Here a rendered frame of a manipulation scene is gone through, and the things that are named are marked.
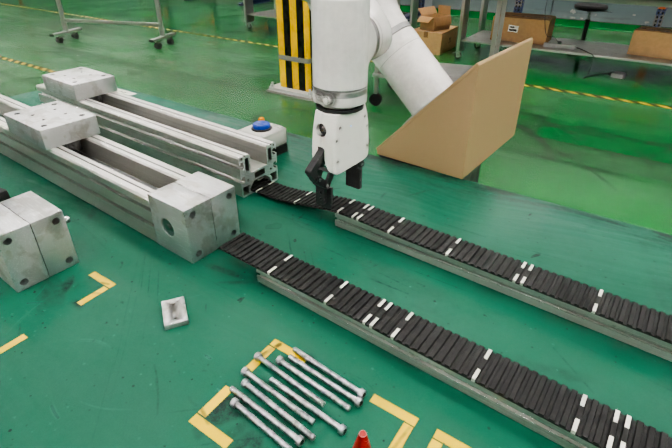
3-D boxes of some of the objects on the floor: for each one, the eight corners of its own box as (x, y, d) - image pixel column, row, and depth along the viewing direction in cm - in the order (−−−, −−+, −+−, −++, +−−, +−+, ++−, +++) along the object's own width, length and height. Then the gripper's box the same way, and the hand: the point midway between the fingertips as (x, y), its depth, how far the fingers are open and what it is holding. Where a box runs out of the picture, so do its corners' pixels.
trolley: (495, 99, 396) (518, -34, 346) (487, 120, 351) (512, -29, 302) (378, 86, 430) (384, -37, 380) (358, 104, 385) (361, -33, 336)
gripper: (352, 81, 81) (350, 172, 90) (284, 107, 69) (289, 210, 78) (389, 89, 77) (384, 183, 86) (324, 118, 65) (325, 224, 74)
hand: (339, 190), depth 81 cm, fingers open, 8 cm apart
